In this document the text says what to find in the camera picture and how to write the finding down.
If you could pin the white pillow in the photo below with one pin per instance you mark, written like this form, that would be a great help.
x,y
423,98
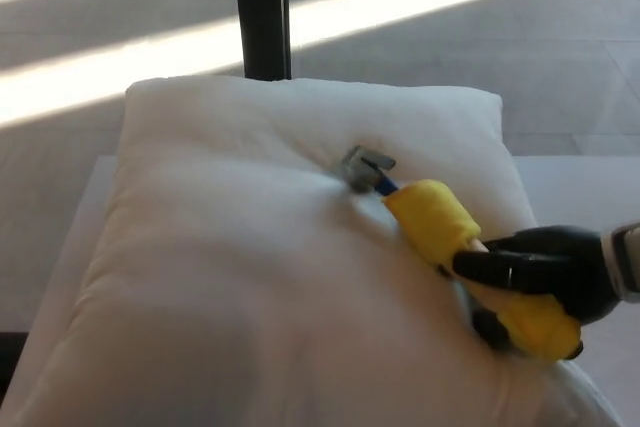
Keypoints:
x,y
225,272

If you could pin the black vertical pole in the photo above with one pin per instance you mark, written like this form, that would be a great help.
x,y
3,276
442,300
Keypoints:
x,y
262,12

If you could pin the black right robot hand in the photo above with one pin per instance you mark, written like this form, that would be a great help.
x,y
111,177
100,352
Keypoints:
x,y
545,267

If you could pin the hammer with yellow foam wraps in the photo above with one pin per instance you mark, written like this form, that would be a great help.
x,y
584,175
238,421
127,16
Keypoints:
x,y
435,219

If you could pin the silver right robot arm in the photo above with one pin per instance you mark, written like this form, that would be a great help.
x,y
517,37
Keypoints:
x,y
622,262

